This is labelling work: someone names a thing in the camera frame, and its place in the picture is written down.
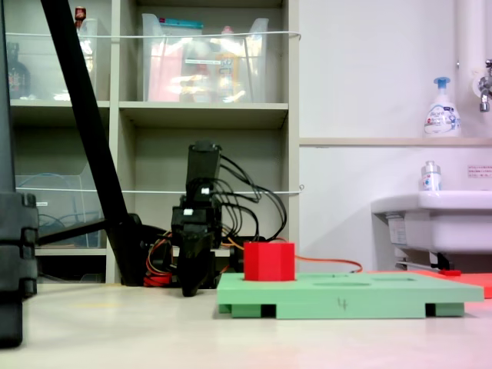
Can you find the beige shelf unit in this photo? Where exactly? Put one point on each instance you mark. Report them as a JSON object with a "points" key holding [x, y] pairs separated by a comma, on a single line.
{"points": [[200, 111]]}

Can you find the bottle with red cap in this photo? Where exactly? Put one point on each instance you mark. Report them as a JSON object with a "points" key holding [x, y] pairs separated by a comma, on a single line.
{"points": [[80, 15]]}

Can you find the black tripod brace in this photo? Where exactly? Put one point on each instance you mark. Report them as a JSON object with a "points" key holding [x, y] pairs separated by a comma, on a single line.
{"points": [[69, 232]]}

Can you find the green shape-sorting board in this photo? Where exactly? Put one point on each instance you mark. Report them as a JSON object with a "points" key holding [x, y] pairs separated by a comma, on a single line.
{"points": [[346, 296]]}

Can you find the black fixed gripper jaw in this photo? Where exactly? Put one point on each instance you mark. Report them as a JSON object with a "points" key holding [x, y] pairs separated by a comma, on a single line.
{"points": [[190, 269]]}

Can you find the white notice sticker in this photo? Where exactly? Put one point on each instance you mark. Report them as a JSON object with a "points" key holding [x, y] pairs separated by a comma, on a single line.
{"points": [[480, 171]]}

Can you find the black movable gripper jaw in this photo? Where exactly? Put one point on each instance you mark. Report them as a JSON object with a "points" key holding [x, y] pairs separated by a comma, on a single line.
{"points": [[209, 269]]}

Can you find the clear plastic storage bin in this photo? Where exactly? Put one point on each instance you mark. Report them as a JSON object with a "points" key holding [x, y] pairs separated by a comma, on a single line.
{"points": [[261, 57], [38, 69], [57, 203]]}

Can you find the white ceramic sink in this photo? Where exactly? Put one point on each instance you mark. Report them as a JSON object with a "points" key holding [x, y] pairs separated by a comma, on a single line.
{"points": [[453, 223]]}

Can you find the teal-topped package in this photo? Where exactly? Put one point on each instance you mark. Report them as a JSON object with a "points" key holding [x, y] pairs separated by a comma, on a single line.
{"points": [[180, 24]]}

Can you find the small clear sanitizer bottle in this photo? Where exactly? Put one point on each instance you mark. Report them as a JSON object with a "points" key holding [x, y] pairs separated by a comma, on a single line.
{"points": [[430, 178]]}

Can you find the dark glass bottle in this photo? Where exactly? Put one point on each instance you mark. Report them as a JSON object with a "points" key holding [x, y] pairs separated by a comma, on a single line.
{"points": [[17, 77]]}

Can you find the pink flat package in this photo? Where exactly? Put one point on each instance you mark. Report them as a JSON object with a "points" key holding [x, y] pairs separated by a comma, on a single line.
{"points": [[163, 73]]}

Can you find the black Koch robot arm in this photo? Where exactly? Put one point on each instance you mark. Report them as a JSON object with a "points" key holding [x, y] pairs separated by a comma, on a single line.
{"points": [[203, 161]]}

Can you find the white foam soap pump bottle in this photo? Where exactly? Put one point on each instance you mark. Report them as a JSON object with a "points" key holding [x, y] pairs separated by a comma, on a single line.
{"points": [[442, 119]]}

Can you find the black tripod leg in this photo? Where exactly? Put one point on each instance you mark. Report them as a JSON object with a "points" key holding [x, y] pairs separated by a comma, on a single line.
{"points": [[91, 127], [15, 250]]}

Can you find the red octagonal pillar block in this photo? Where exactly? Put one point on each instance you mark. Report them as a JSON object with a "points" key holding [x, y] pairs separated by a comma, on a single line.
{"points": [[269, 261]]}

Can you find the chrome wall faucet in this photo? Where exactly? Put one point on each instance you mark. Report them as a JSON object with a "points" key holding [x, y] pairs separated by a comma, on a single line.
{"points": [[484, 88]]}

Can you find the orange spray bottle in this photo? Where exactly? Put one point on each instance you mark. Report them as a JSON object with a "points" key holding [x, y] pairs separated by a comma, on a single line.
{"points": [[228, 69]]}

